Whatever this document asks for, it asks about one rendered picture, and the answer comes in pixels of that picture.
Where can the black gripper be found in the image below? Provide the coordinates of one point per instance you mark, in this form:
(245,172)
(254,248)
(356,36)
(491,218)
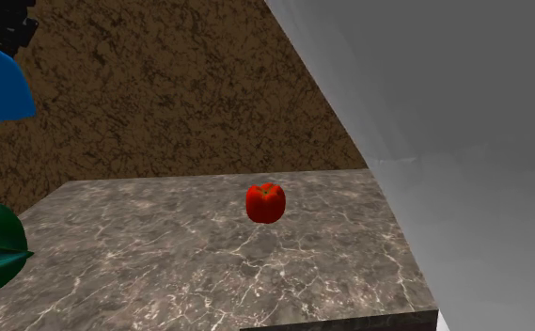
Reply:
(1,23)

